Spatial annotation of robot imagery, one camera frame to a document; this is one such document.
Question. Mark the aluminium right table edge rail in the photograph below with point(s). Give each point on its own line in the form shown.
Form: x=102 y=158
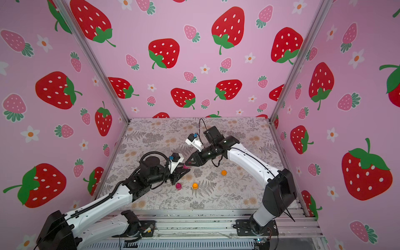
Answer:
x=286 y=164

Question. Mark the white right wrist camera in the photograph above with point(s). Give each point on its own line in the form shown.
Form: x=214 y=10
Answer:
x=194 y=140

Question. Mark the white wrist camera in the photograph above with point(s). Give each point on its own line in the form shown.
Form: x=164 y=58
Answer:
x=175 y=159
x=194 y=140

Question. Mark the aluminium left rear corner post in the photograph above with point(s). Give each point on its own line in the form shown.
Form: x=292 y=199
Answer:
x=66 y=13

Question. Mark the aluminium left table edge rail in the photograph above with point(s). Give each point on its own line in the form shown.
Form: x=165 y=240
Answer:
x=112 y=157

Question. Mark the aluminium table edge rail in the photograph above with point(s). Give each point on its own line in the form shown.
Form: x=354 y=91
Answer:
x=112 y=157
x=286 y=164

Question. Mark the aluminium front base rails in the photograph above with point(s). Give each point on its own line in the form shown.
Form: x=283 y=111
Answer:
x=220 y=229

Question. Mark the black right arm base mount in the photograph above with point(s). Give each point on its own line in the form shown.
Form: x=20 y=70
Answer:
x=248 y=227

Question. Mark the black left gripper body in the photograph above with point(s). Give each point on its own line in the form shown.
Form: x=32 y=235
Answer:
x=172 y=175

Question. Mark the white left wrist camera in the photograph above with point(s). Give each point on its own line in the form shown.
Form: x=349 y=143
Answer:
x=175 y=159

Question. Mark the aluminium corner post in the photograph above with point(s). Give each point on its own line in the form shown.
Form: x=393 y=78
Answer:
x=315 y=25
x=66 y=13

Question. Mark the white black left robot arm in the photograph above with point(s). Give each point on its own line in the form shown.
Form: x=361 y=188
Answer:
x=79 y=228

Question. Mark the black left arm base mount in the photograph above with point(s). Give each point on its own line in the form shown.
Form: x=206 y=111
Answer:
x=137 y=229

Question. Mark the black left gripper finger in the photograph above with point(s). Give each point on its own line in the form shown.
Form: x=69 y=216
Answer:
x=175 y=166
x=178 y=174

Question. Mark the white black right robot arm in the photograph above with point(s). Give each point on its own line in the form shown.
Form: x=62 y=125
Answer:
x=279 y=186

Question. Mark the aluminium right rear corner post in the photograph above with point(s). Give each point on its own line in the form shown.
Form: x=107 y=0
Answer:
x=315 y=25

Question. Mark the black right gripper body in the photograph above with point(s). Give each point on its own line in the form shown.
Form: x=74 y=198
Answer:
x=201 y=155

